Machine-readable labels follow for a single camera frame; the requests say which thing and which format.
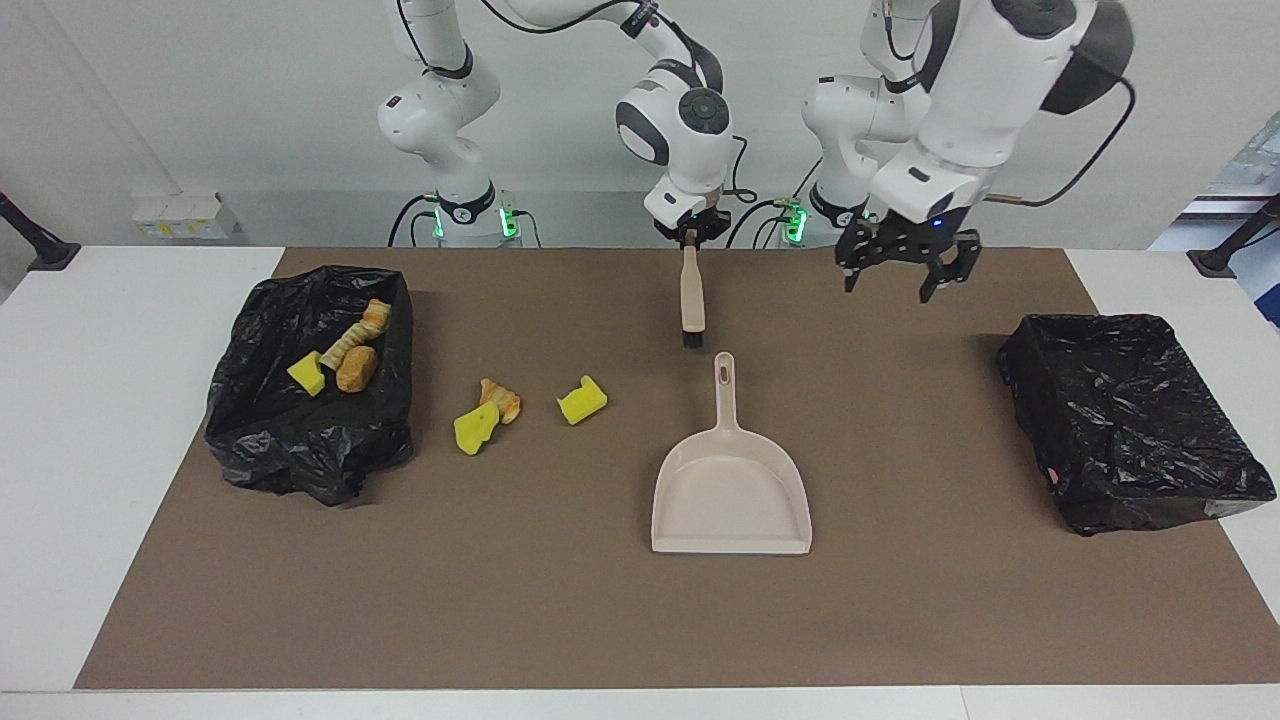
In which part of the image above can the black left base cable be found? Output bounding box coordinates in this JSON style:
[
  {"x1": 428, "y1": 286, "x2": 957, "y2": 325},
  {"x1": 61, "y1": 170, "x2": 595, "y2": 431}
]
[{"x1": 727, "y1": 198, "x2": 801, "y2": 248}]

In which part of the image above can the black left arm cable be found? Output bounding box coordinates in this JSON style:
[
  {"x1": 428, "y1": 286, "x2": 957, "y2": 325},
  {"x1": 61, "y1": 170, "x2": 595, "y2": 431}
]
[{"x1": 985, "y1": 75, "x2": 1138, "y2": 208}]

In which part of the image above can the white wall socket box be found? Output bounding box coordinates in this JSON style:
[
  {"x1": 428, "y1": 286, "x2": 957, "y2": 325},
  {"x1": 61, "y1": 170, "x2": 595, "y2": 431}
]
[{"x1": 132, "y1": 193, "x2": 241, "y2": 239}]

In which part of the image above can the black clamp stand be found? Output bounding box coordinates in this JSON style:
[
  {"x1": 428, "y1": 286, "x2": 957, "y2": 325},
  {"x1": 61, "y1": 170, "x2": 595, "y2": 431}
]
[
  {"x1": 1188, "y1": 195, "x2": 1280, "y2": 279},
  {"x1": 0, "y1": 192, "x2": 81, "y2": 273}
]

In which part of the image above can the black bag-lined bin with knot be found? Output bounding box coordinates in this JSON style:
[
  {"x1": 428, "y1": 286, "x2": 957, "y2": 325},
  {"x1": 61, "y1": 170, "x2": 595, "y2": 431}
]
[{"x1": 204, "y1": 265, "x2": 416, "y2": 507}]

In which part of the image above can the beige plastic dustpan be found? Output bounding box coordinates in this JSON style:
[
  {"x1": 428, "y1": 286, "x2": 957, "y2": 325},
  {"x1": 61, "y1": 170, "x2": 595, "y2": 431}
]
[{"x1": 651, "y1": 352, "x2": 813, "y2": 555}]

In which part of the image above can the black right base cable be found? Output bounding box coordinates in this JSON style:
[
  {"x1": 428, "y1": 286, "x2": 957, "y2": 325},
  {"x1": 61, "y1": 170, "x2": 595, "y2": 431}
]
[{"x1": 388, "y1": 195, "x2": 441, "y2": 248}]

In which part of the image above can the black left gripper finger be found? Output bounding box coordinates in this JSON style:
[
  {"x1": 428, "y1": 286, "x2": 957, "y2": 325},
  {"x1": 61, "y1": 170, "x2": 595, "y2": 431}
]
[
  {"x1": 920, "y1": 230, "x2": 983, "y2": 304},
  {"x1": 835, "y1": 232, "x2": 886, "y2": 293}
]

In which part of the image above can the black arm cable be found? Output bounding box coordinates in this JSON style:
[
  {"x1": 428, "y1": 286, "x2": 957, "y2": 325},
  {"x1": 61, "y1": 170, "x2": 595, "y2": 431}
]
[
  {"x1": 395, "y1": 0, "x2": 763, "y2": 206},
  {"x1": 985, "y1": 75, "x2": 1138, "y2": 208}
]

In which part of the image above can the small striped croissant piece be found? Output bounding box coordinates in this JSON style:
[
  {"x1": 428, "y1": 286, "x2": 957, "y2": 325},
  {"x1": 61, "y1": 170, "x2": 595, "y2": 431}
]
[{"x1": 479, "y1": 378, "x2": 522, "y2": 425}]

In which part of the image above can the notched yellow sponge piece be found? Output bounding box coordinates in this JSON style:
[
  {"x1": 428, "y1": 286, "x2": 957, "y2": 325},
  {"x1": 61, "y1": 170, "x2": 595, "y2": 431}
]
[{"x1": 556, "y1": 375, "x2": 609, "y2": 426}]

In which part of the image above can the brown bread bun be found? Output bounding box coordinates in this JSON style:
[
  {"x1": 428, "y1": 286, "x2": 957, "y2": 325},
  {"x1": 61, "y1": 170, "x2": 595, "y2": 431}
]
[{"x1": 336, "y1": 346, "x2": 380, "y2": 393}]

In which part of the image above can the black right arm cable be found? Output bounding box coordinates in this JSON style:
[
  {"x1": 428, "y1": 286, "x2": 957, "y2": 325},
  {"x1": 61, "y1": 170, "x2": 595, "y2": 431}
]
[{"x1": 395, "y1": 0, "x2": 763, "y2": 206}]

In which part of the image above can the black base cable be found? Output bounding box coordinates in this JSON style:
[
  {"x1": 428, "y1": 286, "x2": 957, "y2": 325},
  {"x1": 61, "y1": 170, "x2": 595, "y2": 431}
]
[
  {"x1": 388, "y1": 195, "x2": 441, "y2": 248},
  {"x1": 727, "y1": 198, "x2": 801, "y2": 248}
]

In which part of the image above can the brown table mat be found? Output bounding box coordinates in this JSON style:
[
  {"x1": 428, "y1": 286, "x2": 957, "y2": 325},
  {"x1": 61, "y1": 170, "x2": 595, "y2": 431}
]
[{"x1": 75, "y1": 247, "x2": 1280, "y2": 691}]

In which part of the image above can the pale bread piece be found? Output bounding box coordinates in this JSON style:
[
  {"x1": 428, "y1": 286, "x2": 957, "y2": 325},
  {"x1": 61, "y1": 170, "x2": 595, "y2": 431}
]
[{"x1": 320, "y1": 322, "x2": 376, "y2": 371}]

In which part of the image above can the black bag-lined bin pink mark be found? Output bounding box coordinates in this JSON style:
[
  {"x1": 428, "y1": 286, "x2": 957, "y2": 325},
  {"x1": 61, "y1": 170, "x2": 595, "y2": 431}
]
[{"x1": 996, "y1": 313, "x2": 1278, "y2": 537}]

